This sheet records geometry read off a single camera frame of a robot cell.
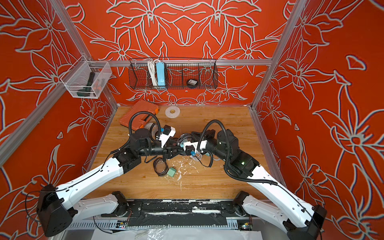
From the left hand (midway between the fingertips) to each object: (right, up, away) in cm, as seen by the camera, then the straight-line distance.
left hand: (184, 147), depth 65 cm
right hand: (+4, +9, -1) cm, 9 cm away
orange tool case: (-34, +11, +39) cm, 53 cm away
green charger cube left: (-8, -18, +18) cm, 27 cm away
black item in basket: (+4, +36, +30) cm, 47 cm away
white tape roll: (-11, +18, +49) cm, 54 cm away
